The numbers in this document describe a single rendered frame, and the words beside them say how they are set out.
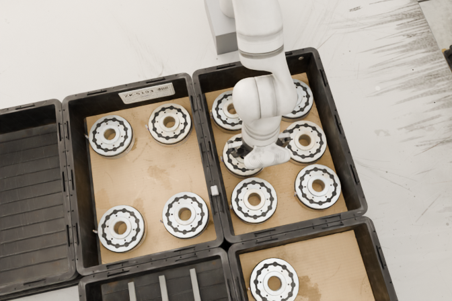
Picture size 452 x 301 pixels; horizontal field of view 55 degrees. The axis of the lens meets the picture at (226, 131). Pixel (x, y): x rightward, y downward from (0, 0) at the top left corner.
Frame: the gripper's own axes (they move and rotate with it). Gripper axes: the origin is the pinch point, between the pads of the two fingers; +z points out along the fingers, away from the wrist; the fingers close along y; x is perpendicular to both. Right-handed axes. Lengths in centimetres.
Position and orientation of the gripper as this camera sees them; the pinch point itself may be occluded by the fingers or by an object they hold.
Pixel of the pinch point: (257, 152)
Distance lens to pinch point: 102.0
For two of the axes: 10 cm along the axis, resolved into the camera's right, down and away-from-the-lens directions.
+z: 0.3, 3.4, 9.4
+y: -9.8, 1.9, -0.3
